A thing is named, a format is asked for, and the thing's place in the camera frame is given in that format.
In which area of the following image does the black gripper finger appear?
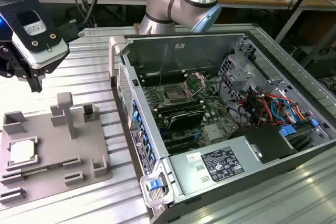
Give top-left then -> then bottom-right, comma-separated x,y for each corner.
25,62 -> 55,93

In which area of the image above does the silver square CPU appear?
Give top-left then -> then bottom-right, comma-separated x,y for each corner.
9,141 -> 36,163

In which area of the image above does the black RAM slot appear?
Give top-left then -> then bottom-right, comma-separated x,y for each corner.
140,71 -> 184,80
156,104 -> 205,116
143,76 -> 185,85
154,100 -> 203,110

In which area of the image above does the CPU socket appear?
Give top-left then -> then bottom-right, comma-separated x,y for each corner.
162,83 -> 190,103

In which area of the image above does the black expansion slot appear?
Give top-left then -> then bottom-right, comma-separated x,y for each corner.
162,129 -> 199,142
165,140 -> 201,154

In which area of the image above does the grey printed parts rack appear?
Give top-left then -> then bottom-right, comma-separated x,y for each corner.
0,91 -> 113,205

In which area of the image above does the open PC case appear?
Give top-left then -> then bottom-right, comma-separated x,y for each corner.
108,30 -> 336,222

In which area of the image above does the black graphics card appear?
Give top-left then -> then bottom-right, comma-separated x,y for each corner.
169,110 -> 205,130

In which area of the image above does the blue latch slider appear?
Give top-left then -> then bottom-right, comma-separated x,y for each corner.
146,179 -> 161,191

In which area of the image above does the metal socket cover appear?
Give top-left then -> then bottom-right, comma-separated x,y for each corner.
183,71 -> 210,96

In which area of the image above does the grey case latch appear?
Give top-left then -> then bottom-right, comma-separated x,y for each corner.
140,173 -> 175,208

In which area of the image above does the silver power supply unit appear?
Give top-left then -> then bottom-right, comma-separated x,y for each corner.
169,134 -> 263,196

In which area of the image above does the silver chipset heat sink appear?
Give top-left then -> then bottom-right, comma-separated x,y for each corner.
204,124 -> 224,141

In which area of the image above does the green motherboard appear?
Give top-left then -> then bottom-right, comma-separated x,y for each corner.
141,74 -> 253,154

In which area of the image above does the silver perforated drive cage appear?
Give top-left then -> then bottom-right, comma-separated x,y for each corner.
217,39 -> 266,101

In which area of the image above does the black plastic shroud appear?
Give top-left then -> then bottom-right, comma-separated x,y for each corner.
230,125 -> 299,164

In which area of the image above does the blue plastic carrier tab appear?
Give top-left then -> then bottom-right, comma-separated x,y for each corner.
279,125 -> 296,137

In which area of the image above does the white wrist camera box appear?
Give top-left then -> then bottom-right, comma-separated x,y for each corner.
12,10 -> 70,69

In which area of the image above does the black camera bracket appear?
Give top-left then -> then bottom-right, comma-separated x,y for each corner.
0,0 -> 64,53

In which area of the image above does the grey case handle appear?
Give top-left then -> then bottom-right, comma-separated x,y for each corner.
109,36 -> 127,77

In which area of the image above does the black camera cable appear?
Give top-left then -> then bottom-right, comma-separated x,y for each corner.
56,0 -> 158,44

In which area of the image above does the thin wire locking lever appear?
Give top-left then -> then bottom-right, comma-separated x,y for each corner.
159,43 -> 169,88

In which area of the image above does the blue wire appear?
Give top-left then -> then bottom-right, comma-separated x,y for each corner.
271,98 -> 299,125

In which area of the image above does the orange wire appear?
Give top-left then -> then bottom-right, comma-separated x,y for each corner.
262,93 -> 308,119

